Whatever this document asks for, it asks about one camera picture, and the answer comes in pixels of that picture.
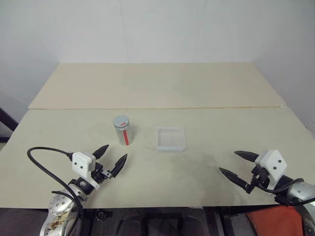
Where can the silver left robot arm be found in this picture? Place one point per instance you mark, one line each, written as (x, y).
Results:
(59, 209)

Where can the small grey round lid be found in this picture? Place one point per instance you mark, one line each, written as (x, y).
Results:
(121, 121)

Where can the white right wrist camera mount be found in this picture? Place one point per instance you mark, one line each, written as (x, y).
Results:
(274, 163)

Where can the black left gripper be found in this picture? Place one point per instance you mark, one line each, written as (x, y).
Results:
(98, 175)

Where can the silver can with red stripe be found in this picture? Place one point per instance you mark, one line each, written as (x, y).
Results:
(124, 136)

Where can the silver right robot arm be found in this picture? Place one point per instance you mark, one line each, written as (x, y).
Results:
(301, 190)

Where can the orange-red flat object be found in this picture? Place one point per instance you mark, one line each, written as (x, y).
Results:
(273, 221)

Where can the black diagonal frame bar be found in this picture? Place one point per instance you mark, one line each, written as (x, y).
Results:
(7, 121)

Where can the clear plastic tray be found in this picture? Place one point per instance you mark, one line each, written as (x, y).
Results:
(170, 138)

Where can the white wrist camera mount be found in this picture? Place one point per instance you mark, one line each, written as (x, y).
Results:
(80, 163)
(274, 163)

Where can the black metal clamp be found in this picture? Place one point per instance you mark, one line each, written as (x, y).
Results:
(100, 215)

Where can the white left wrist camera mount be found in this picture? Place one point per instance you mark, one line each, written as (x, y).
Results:
(80, 163)

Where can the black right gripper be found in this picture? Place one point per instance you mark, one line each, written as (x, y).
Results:
(261, 179)

